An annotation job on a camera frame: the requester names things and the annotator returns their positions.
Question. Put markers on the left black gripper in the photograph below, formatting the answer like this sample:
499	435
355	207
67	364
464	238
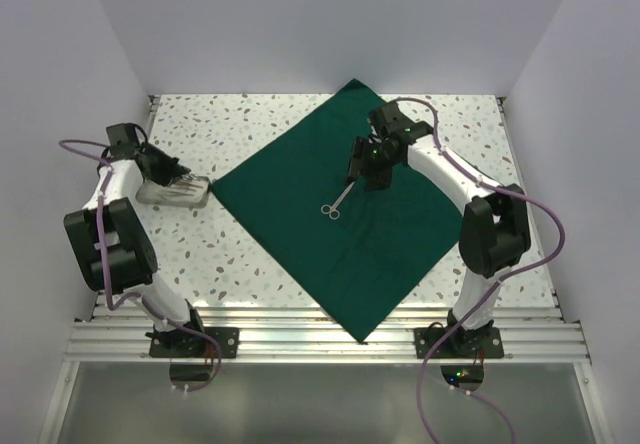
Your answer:
171	171

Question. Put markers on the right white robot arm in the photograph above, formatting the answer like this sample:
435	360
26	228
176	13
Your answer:
495	230

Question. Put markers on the green surgical drape cloth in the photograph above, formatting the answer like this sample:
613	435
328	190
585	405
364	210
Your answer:
359	267

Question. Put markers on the steel surgical scissors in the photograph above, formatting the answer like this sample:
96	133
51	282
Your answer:
333	210

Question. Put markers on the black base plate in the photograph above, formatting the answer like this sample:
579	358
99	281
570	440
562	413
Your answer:
485	342
220	341

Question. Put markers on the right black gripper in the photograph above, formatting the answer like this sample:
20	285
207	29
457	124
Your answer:
377	180

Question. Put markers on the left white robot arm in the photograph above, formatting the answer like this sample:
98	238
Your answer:
113	250

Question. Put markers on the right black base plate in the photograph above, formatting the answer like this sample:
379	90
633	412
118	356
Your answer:
485	342

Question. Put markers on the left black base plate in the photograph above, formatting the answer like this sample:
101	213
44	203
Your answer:
220	341

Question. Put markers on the steel hemostat forceps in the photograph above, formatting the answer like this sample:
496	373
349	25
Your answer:
188	185

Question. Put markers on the steel instrument tray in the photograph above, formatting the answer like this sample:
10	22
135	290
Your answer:
153	194

